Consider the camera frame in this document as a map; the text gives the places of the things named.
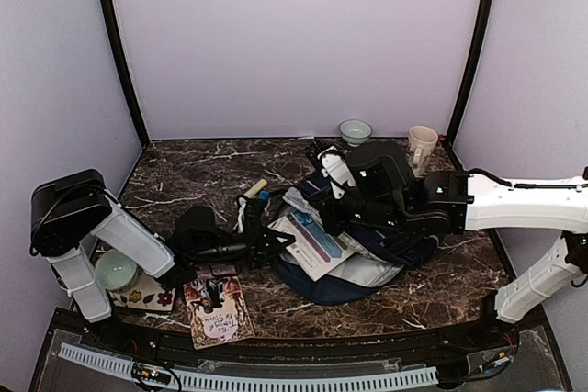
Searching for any small celadon bowl at back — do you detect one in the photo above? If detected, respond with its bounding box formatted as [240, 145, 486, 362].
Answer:
[339, 119, 373, 147]

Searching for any blue capped black marker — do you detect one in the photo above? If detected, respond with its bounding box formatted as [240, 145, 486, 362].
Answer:
[258, 190, 270, 204]

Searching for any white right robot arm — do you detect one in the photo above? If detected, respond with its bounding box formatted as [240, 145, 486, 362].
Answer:
[306, 140, 587, 350]

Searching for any black enclosure corner post right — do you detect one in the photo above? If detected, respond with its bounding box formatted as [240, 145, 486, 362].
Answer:
[444, 0, 492, 151]

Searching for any patterned notebook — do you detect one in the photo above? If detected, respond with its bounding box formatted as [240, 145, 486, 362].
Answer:
[184, 265, 255, 350]

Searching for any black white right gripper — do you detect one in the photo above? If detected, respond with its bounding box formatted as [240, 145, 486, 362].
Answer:
[307, 184, 409, 237]

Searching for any navy blue student backpack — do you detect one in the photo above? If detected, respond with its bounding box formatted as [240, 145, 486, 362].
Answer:
[272, 174, 444, 306]

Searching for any yellow highlighter pen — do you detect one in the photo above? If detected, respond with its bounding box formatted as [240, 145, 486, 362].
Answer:
[243, 178, 267, 198]

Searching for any black enclosure corner post left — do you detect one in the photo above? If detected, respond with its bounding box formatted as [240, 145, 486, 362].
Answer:
[99, 0, 151, 150]

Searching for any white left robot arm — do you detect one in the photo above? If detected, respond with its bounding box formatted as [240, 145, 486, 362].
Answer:
[29, 169, 295, 352]

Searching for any floral square plate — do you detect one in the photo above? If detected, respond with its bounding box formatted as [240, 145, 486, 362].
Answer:
[108, 273, 175, 313]

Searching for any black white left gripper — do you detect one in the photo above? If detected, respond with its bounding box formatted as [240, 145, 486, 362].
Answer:
[192, 219, 296, 270]

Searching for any cream coral pattern mug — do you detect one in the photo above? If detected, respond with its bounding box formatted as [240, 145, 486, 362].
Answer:
[406, 126, 438, 177]

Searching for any blue white reader book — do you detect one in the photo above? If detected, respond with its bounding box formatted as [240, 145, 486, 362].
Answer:
[269, 211, 355, 282]

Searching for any white slotted cable duct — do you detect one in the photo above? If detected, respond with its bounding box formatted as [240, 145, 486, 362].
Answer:
[57, 343, 438, 391]

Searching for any celadon cup on plate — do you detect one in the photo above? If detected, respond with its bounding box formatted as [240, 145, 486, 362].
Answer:
[95, 249, 140, 292]

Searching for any black enclosure corner post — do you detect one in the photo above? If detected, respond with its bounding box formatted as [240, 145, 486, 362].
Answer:
[444, 0, 492, 151]
[99, 0, 151, 150]

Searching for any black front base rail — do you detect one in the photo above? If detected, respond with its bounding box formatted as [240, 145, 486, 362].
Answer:
[45, 307, 548, 370]

